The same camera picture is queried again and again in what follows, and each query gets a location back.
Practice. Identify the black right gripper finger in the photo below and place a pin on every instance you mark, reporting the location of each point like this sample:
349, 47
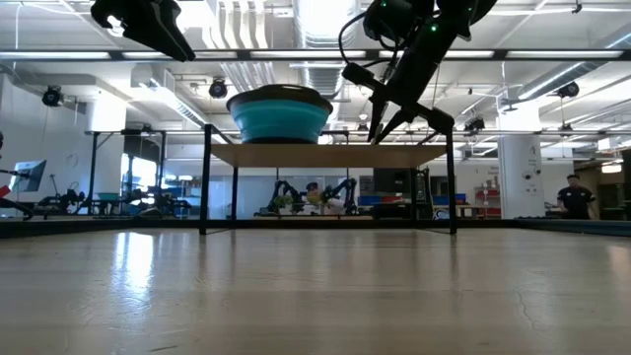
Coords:
397, 124
378, 118

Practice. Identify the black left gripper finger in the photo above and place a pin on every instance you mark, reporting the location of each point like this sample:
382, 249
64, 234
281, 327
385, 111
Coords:
165, 39

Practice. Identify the blue collapsible colander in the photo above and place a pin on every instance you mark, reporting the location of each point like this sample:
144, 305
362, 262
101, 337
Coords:
281, 120

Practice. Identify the black background robot arm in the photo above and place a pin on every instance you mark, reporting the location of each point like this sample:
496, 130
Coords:
283, 192
345, 190

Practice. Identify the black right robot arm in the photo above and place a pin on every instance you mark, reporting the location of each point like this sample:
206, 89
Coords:
463, 15

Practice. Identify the wooden shelf riser black legs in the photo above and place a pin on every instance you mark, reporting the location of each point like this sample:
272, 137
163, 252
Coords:
325, 155

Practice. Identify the black overhead light bar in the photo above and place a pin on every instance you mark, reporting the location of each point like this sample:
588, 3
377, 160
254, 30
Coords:
500, 54

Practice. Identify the white round pillar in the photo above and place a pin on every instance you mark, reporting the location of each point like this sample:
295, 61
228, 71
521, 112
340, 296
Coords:
520, 172

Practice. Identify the grey computer monitor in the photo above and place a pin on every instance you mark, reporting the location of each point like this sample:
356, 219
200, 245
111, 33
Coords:
29, 175

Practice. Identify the person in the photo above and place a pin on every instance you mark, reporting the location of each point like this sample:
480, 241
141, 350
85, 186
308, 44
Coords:
576, 199

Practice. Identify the silver ventilation duct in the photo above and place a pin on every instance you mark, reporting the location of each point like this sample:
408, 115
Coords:
323, 74

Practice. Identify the black ceiling camera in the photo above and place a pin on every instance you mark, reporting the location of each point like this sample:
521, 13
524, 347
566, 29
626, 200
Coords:
51, 96
568, 90
473, 124
218, 89

